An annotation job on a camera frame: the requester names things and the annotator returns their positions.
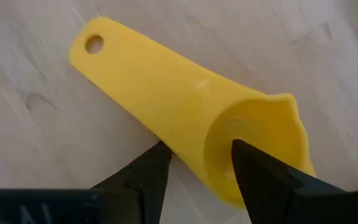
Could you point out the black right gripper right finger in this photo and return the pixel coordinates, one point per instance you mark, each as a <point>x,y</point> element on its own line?
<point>275,196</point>

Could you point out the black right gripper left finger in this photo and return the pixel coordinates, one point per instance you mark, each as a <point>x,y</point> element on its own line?
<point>154,177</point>

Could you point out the yellow measuring cup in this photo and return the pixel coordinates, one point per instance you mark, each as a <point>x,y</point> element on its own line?
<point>166,93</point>

